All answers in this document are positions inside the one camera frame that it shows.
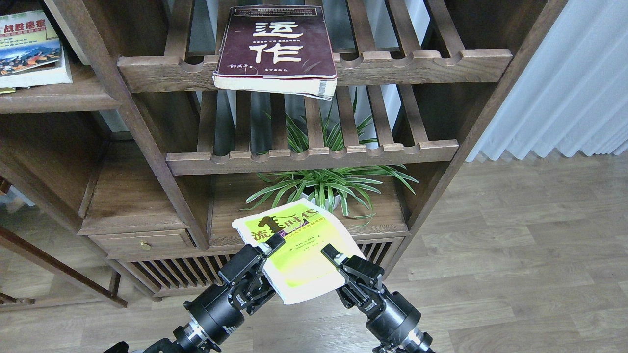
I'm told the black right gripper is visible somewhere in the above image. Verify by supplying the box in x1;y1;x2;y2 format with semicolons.
321;244;433;353

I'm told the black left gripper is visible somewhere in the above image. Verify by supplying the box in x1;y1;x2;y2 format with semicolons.
174;234;285;351

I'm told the yellow green book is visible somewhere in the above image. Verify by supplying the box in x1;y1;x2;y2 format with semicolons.
233;199;364;305

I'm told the dark red book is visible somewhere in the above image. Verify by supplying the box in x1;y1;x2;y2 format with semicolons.
212;5;337;101

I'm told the colourful 300 paperback book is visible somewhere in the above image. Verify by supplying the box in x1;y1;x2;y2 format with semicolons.
0;10;73;93

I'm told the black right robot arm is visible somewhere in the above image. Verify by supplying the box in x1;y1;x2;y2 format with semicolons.
321;244;432;353

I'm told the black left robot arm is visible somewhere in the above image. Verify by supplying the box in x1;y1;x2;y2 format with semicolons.
144;234;285;353

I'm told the white plant pot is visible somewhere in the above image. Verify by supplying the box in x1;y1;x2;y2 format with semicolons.
300;192;340;212

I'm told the green spider plant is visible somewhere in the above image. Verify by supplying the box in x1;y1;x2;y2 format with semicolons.
243;108;419;224

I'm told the brass drawer knob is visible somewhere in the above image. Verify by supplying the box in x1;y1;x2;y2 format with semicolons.
139;240;151;251

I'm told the dark wooden bookshelf unit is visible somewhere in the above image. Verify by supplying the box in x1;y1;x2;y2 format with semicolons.
1;0;567;299

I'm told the white pleated curtain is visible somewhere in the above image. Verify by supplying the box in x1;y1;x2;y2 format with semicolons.
465;0;628;163

